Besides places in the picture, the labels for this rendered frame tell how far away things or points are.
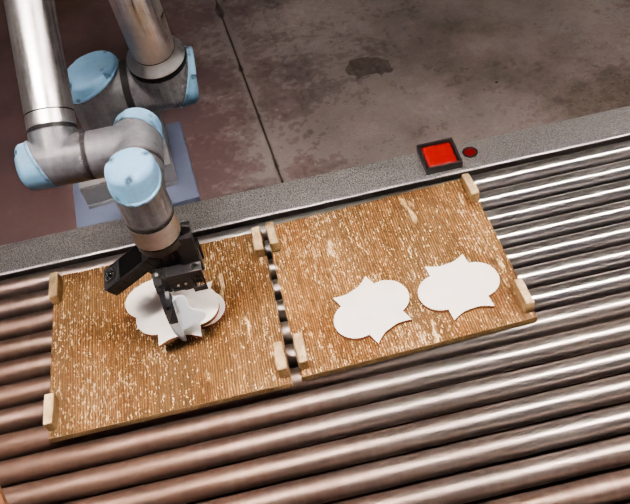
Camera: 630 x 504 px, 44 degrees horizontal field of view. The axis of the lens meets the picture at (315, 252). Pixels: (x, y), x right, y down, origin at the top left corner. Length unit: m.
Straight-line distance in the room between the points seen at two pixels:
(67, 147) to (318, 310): 0.50
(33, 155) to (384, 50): 2.43
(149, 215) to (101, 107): 0.52
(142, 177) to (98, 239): 0.55
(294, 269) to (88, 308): 0.39
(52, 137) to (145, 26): 0.35
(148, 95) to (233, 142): 1.57
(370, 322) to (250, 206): 0.40
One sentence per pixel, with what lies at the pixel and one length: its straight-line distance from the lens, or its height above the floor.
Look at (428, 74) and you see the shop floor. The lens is 3.35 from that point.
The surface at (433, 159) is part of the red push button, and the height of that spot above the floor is 0.93.
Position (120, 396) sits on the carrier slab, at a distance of 1.38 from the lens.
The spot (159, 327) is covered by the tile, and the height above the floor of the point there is 0.98.
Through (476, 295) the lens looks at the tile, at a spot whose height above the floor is 0.94.
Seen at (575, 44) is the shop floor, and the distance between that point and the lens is 3.52.
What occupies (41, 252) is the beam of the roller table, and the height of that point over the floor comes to 0.91.
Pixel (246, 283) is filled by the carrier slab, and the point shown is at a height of 0.94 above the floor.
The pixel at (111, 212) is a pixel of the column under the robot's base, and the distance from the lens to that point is 1.76.
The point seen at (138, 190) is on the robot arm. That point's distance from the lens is 1.12.
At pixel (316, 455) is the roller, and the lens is 1.26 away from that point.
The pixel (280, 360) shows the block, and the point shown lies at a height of 0.96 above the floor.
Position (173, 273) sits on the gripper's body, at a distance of 1.26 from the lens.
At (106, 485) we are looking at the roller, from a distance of 1.34.
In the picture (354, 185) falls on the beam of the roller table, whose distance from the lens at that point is 1.60.
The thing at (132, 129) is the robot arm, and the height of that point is 1.31.
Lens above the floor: 2.05
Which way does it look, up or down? 50 degrees down
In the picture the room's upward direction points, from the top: 11 degrees counter-clockwise
